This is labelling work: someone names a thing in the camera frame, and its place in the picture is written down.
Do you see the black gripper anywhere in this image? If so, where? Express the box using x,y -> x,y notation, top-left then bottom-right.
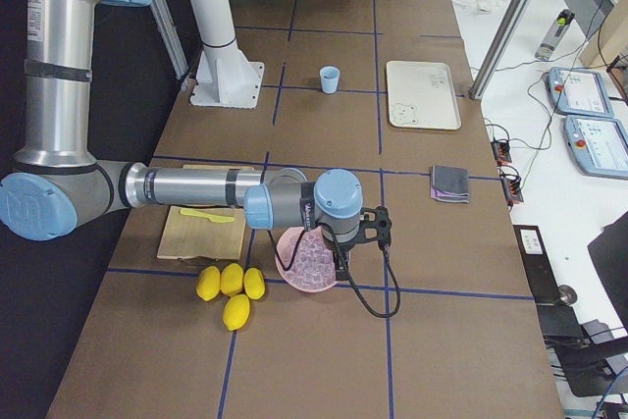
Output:
331,206 -> 393,282

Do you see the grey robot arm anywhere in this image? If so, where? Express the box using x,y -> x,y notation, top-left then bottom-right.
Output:
1,0 -> 376,289

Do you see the pink ice bowl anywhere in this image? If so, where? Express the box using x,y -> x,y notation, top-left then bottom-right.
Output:
275,227 -> 337,292

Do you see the light blue plastic cup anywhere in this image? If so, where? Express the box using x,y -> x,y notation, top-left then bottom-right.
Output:
319,66 -> 340,94

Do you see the purple folded cloth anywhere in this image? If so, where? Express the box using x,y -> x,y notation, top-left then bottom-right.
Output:
430,183 -> 471,203

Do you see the yellow plastic knife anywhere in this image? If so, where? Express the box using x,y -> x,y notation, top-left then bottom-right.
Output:
180,208 -> 236,224

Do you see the yellow lemon lower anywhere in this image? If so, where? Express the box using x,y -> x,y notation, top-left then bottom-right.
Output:
196,266 -> 221,301

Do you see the grey folded cloth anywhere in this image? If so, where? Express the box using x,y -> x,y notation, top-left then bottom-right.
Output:
431,165 -> 470,191

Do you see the cream bear serving tray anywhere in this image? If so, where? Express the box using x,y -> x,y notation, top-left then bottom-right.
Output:
386,60 -> 461,131

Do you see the wooden cutting board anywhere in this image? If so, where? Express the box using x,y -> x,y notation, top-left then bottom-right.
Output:
151,165 -> 248,261

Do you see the clear water bottle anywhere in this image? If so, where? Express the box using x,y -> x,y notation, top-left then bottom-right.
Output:
535,9 -> 575,61

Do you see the upper blue teach pendant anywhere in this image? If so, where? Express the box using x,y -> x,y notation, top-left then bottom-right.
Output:
547,67 -> 614,118

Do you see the blue teach pendant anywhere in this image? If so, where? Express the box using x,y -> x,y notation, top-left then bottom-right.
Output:
547,67 -> 614,118
564,115 -> 627,180

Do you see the lower blue teach pendant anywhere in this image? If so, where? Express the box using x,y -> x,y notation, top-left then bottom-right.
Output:
564,115 -> 627,180

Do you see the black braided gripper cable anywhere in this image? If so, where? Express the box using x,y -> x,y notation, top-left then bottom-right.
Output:
268,222 -> 401,319

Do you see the aluminium frame post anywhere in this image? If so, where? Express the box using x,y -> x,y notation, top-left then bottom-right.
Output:
469,0 -> 531,100

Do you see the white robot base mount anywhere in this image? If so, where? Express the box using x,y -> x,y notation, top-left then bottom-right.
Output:
190,0 -> 265,109

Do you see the orange cable connector lower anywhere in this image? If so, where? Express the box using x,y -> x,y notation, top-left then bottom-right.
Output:
498,165 -> 524,209

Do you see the orange cable connector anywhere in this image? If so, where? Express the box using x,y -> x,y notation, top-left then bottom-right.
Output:
491,139 -> 512,166
498,165 -> 524,209

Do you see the orange cable connector upper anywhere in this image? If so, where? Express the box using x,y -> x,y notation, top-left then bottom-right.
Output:
491,139 -> 512,166

